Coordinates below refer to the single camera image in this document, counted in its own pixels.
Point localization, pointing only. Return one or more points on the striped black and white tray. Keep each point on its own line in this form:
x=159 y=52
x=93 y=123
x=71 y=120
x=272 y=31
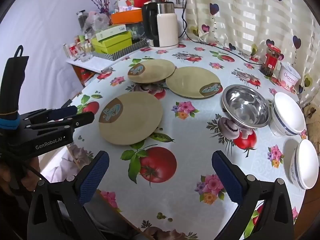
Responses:
x=125 y=52

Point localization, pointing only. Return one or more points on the row of small bottles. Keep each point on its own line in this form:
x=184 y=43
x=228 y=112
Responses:
x=72 y=46

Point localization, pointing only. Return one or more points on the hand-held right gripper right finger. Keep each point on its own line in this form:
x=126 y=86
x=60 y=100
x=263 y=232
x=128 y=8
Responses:
x=227 y=180

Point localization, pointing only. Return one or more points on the clear glass cup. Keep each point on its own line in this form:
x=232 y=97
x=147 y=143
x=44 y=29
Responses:
x=83 y=53

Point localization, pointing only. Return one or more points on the white and black electric kettle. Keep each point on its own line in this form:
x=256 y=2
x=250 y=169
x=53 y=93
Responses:
x=166 y=27

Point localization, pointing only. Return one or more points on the white kettle base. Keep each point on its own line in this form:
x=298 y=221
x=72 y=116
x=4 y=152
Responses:
x=162 y=47

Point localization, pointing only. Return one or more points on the beige plate with fish print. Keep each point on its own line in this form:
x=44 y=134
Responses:
x=135 y=120
x=157 y=70
x=187 y=81

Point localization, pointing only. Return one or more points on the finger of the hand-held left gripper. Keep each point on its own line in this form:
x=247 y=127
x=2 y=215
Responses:
x=80 y=120
x=62 y=111

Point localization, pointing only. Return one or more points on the orange box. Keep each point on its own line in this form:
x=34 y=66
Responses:
x=125 y=17

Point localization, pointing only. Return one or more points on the cream curtain with heart print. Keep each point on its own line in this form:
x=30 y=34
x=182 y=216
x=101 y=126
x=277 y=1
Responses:
x=250 y=17

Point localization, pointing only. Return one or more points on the white yogurt cup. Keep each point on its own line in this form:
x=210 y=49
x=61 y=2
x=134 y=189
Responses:
x=287 y=77

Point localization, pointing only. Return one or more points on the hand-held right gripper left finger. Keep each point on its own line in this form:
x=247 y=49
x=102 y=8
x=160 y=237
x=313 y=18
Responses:
x=93 y=177

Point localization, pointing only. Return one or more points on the white cloth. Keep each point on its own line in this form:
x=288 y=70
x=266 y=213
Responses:
x=65 y=162

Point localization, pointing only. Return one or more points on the white board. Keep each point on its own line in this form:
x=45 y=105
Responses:
x=95 y=63

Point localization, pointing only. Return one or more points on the stainless steel bowl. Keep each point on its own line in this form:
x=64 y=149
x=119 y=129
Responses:
x=245 y=107

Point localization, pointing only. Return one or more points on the clear plastic bag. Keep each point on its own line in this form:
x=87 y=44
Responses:
x=96 y=21

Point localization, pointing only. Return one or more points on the white bowl with blue stripe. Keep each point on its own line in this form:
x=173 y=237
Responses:
x=306 y=162
x=287 y=112

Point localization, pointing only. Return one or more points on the person's left hand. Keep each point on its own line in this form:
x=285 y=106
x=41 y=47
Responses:
x=8 y=180

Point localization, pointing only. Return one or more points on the glass jar with red lid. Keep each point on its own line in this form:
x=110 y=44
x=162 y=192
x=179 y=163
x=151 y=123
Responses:
x=270 y=61

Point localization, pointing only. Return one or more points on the dark glass jar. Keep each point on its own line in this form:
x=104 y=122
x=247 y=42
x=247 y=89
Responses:
x=81 y=20

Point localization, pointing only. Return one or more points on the flat white and green box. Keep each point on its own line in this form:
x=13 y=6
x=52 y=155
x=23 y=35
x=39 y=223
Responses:
x=110 y=32

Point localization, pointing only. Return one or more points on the lime green box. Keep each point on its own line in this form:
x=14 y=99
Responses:
x=115 y=43

